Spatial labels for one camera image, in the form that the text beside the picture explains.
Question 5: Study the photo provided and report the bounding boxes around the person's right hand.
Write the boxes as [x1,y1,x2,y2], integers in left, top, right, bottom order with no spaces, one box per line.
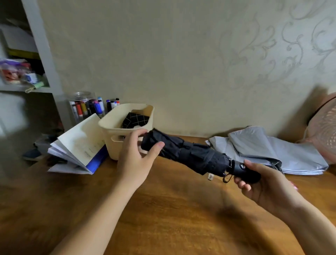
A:
[234,159,302,216]

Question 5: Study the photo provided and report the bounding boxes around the person's left hand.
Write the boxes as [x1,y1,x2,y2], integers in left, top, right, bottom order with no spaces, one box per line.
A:
[117,128,165,189]

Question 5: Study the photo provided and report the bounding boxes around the black umbrella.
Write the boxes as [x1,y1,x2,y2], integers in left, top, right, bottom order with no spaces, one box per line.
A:
[141,128,262,184]

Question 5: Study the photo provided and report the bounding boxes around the person's right forearm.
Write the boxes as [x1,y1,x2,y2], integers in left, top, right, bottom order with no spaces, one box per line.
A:
[277,196,336,255]

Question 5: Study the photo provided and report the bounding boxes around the person's left forearm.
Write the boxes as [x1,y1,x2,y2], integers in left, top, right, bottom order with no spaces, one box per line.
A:
[50,181,138,255]

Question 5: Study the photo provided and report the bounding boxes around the grey folded umbrella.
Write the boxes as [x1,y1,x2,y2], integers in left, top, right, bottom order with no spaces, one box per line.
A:
[205,126,329,175]

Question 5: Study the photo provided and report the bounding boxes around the black checked cloth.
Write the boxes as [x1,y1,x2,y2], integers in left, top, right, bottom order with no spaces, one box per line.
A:
[121,112,150,130]

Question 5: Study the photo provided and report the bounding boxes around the cream plastic basket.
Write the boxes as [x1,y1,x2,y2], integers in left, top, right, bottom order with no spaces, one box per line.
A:
[98,103,155,161]

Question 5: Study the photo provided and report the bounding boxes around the pink fan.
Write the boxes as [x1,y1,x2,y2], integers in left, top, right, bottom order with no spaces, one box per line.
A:
[299,92,336,166]

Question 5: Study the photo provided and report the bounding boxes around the bunch of coloured markers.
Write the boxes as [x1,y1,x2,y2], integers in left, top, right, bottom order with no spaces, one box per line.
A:
[71,97,120,120]

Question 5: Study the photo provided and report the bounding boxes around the white and blue booklet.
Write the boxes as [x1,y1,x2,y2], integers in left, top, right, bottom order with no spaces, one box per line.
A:
[47,113,110,175]

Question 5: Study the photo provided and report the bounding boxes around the clear plastic jar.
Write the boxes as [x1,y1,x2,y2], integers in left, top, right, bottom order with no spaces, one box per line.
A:
[68,91,106,124]

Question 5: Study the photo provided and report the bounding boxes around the green clip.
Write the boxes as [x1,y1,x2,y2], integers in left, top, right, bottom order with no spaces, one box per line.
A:
[25,81,45,93]

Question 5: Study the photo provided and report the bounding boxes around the white shelf unit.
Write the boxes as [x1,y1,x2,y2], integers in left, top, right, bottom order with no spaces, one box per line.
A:
[0,0,72,132]

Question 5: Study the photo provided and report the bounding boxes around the yellow book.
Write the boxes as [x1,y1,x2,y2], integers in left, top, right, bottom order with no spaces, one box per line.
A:
[7,48,40,60]

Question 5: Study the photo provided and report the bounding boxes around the colourful packet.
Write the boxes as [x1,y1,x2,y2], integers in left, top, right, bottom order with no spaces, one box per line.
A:
[0,59,32,85]

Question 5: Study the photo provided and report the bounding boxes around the white flat box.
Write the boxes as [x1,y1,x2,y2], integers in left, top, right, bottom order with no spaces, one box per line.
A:
[0,23,38,53]

